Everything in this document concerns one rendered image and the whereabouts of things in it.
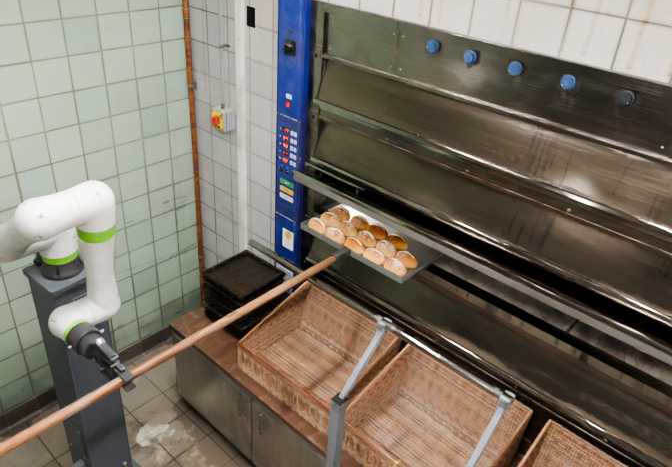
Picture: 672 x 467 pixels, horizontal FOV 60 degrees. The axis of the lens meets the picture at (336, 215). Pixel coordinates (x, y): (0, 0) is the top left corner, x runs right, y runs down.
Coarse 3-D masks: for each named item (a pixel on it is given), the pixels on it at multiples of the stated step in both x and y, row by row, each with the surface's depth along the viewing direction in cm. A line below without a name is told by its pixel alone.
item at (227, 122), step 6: (216, 108) 284; (228, 108) 285; (216, 114) 283; (222, 114) 279; (228, 114) 281; (234, 114) 284; (222, 120) 281; (228, 120) 283; (234, 120) 286; (216, 126) 286; (222, 126) 283; (228, 126) 284; (234, 126) 287
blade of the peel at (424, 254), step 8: (320, 216) 263; (352, 216) 267; (304, 224) 254; (384, 224) 263; (312, 232) 251; (392, 232) 257; (400, 232) 258; (328, 240) 246; (376, 240) 251; (408, 240) 252; (416, 240) 253; (408, 248) 247; (416, 248) 247; (424, 248) 248; (432, 248) 248; (352, 256) 239; (360, 256) 236; (416, 256) 242; (424, 256) 242; (432, 256) 243; (368, 264) 234; (376, 264) 231; (424, 264) 235; (384, 272) 230; (392, 272) 227; (408, 272) 232; (416, 272) 232; (400, 280) 225
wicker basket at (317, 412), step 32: (288, 320) 279; (320, 320) 280; (352, 320) 268; (256, 352) 269; (288, 352) 273; (320, 352) 274; (352, 352) 270; (384, 352) 244; (288, 384) 240; (320, 384) 257; (320, 416) 233
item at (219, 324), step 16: (304, 272) 222; (288, 288) 216; (256, 304) 205; (224, 320) 196; (192, 336) 188; (176, 352) 183; (144, 368) 176; (112, 384) 169; (80, 400) 163; (96, 400) 166; (64, 416) 159; (32, 432) 154; (0, 448) 149
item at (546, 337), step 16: (432, 272) 233; (448, 272) 234; (448, 288) 230; (464, 288) 225; (480, 288) 226; (480, 304) 222; (496, 304) 218; (512, 304) 219; (512, 320) 214; (528, 320) 211; (544, 336) 207; (560, 336) 205; (576, 352) 200; (592, 352) 199; (608, 368) 194; (624, 368) 193; (640, 384) 188; (656, 384) 187; (656, 400) 186
